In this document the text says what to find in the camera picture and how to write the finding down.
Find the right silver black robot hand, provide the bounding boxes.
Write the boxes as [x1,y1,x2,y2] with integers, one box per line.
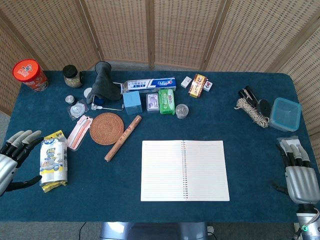
[271,138,318,205]

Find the black round disc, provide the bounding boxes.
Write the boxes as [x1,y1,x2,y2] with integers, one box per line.
[256,99,272,117]

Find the yellow white roll refill pack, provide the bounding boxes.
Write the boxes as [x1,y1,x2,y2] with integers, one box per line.
[39,129,69,193]

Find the round woven rattan coaster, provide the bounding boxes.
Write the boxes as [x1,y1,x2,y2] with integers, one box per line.
[89,112,125,145]

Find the black clips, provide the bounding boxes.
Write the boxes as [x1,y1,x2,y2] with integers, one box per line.
[237,85,260,108]

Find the blue clear plastic container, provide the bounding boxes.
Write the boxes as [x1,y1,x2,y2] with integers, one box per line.
[268,97,302,133]

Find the pink toothbrush package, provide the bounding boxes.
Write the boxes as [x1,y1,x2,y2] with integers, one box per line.
[66,114,94,152]

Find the blue white toothpaste box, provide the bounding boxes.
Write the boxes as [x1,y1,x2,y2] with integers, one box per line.
[120,77,177,95]

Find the black cable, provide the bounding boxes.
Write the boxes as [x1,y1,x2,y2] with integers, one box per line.
[79,221,88,240]

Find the dark blue tablecloth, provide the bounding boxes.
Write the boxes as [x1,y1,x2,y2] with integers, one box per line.
[0,70,320,223]

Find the green wet wipes pack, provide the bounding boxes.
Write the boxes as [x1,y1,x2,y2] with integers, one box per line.
[158,88,176,116]

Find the red round canister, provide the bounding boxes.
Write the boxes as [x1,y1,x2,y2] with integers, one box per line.
[12,58,50,92]

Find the spiral notebook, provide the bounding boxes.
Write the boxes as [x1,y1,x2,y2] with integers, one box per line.
[140,139,230,202]

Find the woven bamboo folding screen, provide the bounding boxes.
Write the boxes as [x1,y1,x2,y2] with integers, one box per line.
[0,0,320,136]

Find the yellow red card box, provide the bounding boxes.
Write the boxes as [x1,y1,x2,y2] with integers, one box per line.
[188,73,209,99]

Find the light blue cardboard box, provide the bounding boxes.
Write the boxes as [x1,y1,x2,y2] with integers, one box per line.
[122,90,143,116]

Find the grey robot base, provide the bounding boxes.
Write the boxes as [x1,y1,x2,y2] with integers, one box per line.
[99,221,208,240]

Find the brown paper-wrapped stick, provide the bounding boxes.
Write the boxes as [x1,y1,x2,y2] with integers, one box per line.
[104,114,143,163]

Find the round white disc in packet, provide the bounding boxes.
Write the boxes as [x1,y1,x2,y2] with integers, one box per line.
[66,99,90,121]

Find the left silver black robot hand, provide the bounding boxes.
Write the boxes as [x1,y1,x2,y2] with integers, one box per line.
[0,129,45,197]

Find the glass jar with black lid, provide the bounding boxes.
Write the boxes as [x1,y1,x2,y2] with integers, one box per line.
[62,64,85,89]

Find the dark grey cloth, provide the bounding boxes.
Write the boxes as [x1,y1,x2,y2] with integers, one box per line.
[86,61,123,105]

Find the small white box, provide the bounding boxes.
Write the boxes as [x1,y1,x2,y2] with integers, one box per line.
[180,76,193,89]

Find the beige twine bundle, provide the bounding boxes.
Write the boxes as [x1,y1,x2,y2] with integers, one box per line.
[234,97,270,128]

